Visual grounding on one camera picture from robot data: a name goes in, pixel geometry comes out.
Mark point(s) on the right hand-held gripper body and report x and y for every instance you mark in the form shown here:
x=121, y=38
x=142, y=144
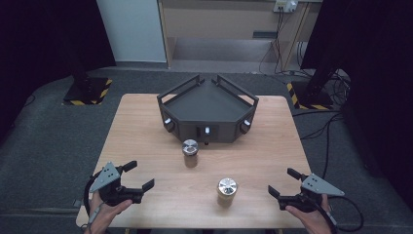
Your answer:
x=318, y=187

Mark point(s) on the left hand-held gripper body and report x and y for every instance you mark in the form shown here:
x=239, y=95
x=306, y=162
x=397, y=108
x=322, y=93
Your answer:
x=105, y=178

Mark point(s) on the yellow spice jar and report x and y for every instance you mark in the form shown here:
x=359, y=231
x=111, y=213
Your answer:
x=227, y=190

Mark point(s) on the brown spice jar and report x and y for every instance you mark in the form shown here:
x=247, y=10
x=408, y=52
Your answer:
x=190, y=151

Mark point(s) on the black corner rack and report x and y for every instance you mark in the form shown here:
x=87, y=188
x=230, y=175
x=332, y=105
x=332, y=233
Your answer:
x=207, y=107

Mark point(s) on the person's right hand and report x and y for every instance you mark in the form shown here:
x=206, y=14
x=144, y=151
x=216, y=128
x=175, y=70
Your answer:
x=316, y=221

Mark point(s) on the person's left hand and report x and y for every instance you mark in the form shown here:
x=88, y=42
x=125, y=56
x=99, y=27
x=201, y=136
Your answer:
x=102, y=216

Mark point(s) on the black stand with striped base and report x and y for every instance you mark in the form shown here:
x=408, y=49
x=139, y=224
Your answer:
x=311, y=94
x=86, y=89

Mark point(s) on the black curtain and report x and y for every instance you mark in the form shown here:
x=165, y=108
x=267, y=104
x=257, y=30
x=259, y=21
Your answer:
x=42, y=39
x=373, y=81

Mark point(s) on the white panel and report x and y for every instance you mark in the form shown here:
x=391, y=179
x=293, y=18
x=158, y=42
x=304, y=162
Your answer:
x=133, y=29

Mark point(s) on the white power strip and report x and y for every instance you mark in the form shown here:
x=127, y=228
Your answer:
x=285, y=6

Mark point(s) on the grey table bracket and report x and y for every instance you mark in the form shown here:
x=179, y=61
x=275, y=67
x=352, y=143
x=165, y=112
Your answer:
x=77, y=203

